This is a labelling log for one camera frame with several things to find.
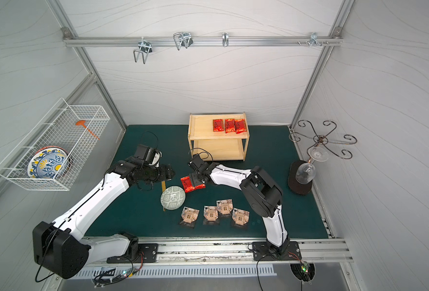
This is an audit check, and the red tea bag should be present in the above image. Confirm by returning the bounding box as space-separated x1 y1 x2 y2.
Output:
193 183 206 190
181 176 195 193
235 119 247 134
213 119 224 132
224 118 236 133

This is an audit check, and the floral tea bag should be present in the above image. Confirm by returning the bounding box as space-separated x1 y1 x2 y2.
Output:
231 208 250 229
216 199 233 218
203 206 220 225
179 207 199 229

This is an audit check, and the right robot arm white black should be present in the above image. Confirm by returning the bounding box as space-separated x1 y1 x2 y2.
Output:
189 154 290 254

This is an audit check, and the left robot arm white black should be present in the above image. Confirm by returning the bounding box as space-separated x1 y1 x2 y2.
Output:
32 161 175 279

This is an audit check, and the wooden two-tier shelf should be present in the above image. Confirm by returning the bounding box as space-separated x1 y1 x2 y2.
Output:
187 113 250 161

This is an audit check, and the green patterned round bowl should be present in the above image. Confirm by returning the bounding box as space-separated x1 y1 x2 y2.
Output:
160 186 185 210

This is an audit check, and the green table mat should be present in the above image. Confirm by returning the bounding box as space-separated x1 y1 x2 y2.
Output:
87 125 328 239

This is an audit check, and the orange spatula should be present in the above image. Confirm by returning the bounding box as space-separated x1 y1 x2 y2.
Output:
75 120 99 140

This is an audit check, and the blue yellow patterned plate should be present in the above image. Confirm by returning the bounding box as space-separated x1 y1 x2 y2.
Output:
27 147 69 179

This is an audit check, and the clear wine glass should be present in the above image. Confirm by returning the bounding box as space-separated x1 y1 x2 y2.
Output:
296 146 329 185

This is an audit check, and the black metal glass rack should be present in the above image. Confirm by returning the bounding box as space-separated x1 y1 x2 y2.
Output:
287 119 358 196

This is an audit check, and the metal double hook left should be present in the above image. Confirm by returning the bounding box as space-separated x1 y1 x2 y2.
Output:
133 38 153 64

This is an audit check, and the metal double hook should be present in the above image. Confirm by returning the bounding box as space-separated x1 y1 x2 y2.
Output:
133 38 153 64
173 32 193 50

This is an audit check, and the aluminium crossbar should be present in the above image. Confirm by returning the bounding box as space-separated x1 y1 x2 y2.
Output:
63 35 344 48

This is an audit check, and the metal double hook middle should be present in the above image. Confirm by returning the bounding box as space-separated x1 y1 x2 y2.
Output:
173 32 193 50

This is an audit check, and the small metal hook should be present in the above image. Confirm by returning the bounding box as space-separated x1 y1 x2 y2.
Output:
222 32 229 47

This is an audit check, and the metal hook right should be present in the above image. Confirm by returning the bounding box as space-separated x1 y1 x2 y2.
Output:
297 33 329 47

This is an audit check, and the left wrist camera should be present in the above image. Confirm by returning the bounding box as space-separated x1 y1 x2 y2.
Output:
134 144 162 167

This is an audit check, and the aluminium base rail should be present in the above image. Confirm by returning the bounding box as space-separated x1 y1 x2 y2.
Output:
54 238 354 268

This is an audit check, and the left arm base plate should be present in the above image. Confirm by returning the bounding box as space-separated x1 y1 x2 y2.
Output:
106 243 159 264

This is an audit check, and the white wire basket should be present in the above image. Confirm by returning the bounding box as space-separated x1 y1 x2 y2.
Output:
0 98 110 191

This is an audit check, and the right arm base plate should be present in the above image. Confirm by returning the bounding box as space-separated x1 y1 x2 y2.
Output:
248 241 302 261

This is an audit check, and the white vented cable duct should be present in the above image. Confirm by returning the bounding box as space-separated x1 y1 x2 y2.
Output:
72 264 277 280

